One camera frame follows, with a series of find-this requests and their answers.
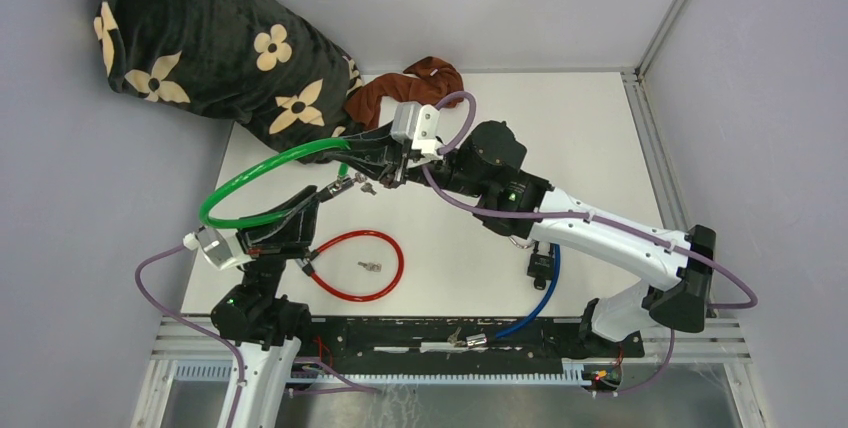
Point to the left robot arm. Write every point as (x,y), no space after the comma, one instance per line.
(266,329)

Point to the brown towel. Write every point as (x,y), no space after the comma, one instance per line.
(426,81)

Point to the loose silver key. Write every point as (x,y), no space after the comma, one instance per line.
(371,266)

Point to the green cable lock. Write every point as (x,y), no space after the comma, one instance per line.
(255,172)

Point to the black padlock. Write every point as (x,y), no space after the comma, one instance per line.
(541,267)

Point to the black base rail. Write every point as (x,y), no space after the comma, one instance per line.
(385,346)

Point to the black floral plush blanket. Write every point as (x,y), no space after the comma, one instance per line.
(253,62)

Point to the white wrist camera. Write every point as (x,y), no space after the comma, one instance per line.
(416,125)
(224,252)

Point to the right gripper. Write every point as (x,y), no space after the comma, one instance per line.
(378,154)

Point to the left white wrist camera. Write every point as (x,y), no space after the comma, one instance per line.
(224,252)

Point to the white cable duct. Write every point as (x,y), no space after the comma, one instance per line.
(571,375)

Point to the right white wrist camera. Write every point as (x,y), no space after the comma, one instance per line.
(416,125)

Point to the blue cable lock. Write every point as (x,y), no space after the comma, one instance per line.
(481,339)

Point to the aluminium frame rail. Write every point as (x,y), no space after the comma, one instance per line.
(722,342)

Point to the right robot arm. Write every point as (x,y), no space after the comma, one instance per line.
(672,266)

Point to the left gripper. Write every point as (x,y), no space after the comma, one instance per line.
(290,237)

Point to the brass padlock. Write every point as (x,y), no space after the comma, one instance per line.
(521,244)

